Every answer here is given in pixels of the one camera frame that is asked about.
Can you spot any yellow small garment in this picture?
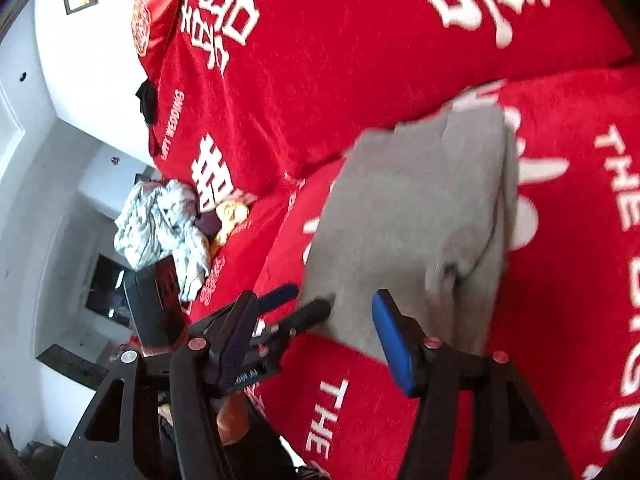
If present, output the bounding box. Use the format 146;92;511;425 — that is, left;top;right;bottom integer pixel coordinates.
209;200;250;257

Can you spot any light blue patterned cloth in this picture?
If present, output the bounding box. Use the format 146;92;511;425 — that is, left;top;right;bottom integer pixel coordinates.
114;180;210;302

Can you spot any dark tv screen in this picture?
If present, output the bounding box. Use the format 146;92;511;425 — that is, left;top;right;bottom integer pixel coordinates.
86;255;130;325

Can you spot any black object on bed edge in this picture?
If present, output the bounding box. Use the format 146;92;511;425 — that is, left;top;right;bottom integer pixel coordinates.
136;79;157;127

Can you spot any red embroidered pillow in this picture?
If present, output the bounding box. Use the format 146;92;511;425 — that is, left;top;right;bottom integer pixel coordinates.
130;0;180;84

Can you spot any grey knit garment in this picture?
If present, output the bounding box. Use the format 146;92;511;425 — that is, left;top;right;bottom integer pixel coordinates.
300;105;518;359

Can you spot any person's left hand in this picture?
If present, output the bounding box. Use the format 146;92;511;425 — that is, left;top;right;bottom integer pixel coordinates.
216;391;250;445

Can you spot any red wedding blanket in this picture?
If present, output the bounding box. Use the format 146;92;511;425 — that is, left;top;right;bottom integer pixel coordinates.
149;0;639;479

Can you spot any dark purple small garment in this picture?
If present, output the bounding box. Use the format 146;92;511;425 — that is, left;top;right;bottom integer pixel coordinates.
195;210;221;237

